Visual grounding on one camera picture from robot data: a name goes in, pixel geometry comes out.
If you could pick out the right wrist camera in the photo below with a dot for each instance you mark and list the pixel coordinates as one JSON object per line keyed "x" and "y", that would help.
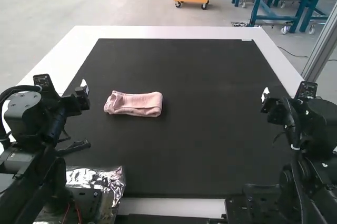
{"x": 308, "y": 88}

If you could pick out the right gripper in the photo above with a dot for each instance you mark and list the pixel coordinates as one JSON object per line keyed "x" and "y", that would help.
{"x": 276, "y": 110}

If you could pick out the aluminium post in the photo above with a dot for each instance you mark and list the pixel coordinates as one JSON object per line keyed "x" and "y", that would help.
{"x": 322, "y": 44}

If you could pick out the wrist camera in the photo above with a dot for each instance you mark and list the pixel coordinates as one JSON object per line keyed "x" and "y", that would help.
{"x": 308, "y": 88}
{"x": 43, "y": 80}

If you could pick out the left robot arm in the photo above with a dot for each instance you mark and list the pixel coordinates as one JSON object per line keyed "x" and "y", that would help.
{"x": 23, "y": 113}

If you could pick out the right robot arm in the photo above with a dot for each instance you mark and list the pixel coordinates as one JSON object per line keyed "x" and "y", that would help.
{"x": 318, "y": 118}

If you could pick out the pale towel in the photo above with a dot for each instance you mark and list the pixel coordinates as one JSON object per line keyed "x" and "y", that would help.
{"x": 134, "y": 104}

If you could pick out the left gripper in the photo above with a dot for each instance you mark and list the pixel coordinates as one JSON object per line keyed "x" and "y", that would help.
{"x": 76, "y": 104}

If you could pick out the silver foil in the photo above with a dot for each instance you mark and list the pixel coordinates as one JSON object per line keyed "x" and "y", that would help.
{"x": 87, "y": 176}

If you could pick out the white power strip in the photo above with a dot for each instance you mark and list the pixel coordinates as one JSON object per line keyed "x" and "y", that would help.
{"x": 239, "y": 24}

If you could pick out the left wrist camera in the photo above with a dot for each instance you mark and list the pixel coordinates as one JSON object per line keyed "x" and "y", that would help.
{"x": 43, "y": 80}

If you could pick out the black mat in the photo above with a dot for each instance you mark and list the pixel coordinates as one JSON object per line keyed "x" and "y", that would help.
{"x": 184, "y": 142}

